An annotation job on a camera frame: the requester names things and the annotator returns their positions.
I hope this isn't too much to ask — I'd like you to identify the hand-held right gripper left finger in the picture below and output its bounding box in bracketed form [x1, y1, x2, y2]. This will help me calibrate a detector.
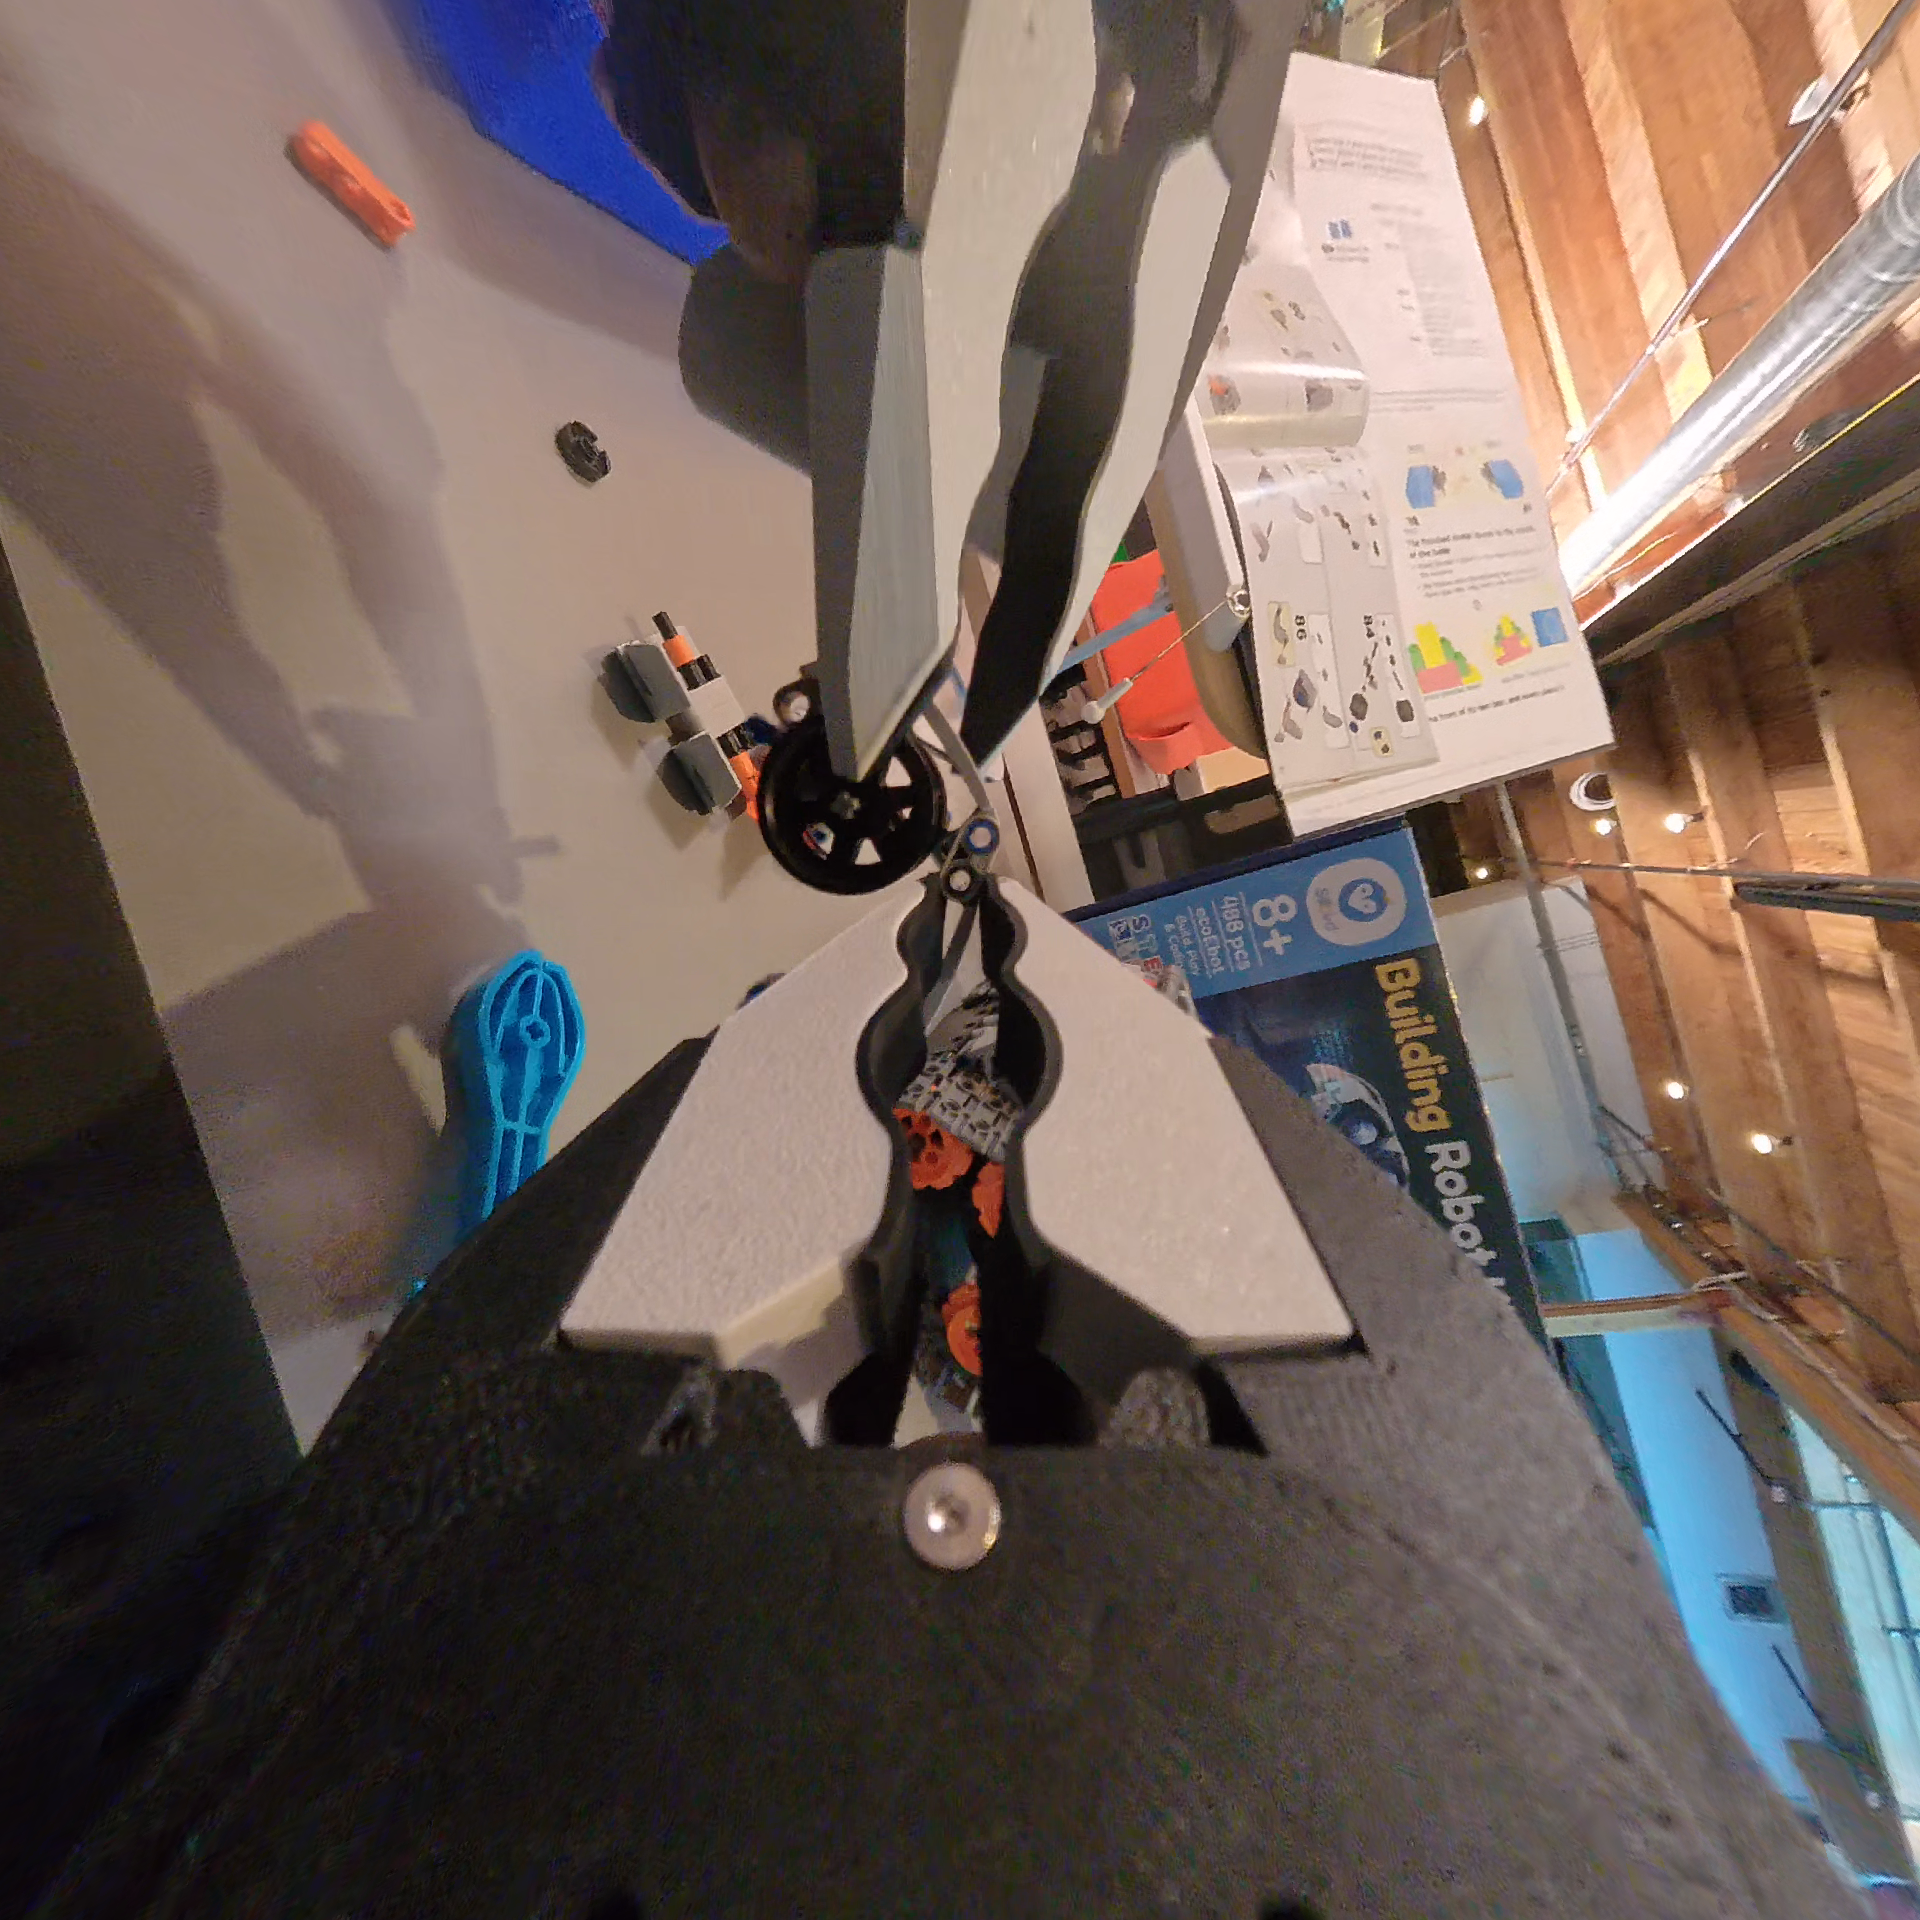
[556, 883, 945, 1366]

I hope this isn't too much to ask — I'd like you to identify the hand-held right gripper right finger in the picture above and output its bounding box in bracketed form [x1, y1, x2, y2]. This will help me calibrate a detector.
[978, 879, 1362, 1379]

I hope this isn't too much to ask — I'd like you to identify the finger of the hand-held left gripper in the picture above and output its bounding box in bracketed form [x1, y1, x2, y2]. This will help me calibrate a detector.
[958, 132, 1281, 760]
[805, 0, 1122, 784]

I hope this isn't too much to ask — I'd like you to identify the black wheel brick assembly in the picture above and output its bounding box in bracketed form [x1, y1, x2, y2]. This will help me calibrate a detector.
[755, 675, 950, 902]

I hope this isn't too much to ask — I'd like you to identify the blue plastic bin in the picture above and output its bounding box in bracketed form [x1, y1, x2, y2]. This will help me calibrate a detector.
[394, 0, 731, 269]

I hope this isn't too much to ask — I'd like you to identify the person's left hand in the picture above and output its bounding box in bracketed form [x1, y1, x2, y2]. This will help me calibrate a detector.
[717, 88, 827, 281]

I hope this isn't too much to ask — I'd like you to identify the blue brick separator tool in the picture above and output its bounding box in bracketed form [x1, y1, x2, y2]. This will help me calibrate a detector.
[402, 948, 590, 1299]

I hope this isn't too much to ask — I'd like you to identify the grey orange tracked toy robot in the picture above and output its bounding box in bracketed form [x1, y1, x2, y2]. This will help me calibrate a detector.
[891, 975, 1051, 1420]

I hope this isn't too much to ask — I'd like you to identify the blue robot kit box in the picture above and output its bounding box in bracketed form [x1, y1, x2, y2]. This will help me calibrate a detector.
[1066, 816, 1549, 1352]

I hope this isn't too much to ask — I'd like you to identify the white instruction booklet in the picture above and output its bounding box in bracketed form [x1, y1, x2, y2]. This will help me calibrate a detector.
[1199, 53, 1618, 838]

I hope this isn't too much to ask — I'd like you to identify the grey orange brick assembly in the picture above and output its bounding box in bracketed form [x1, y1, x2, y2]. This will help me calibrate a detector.
[598, 608, 770, 822]

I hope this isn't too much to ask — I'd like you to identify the orange plastic container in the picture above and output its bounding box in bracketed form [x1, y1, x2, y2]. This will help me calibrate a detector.
[1083, 550, 1207, 760]

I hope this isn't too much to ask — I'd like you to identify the orange curved beam brick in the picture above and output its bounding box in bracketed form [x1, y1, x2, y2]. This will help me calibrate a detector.
[287, 119, 415, 251]

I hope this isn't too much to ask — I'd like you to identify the silver ventilation duct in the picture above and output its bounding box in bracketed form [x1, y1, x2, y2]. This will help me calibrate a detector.
[1556, 188, 1920, 593]

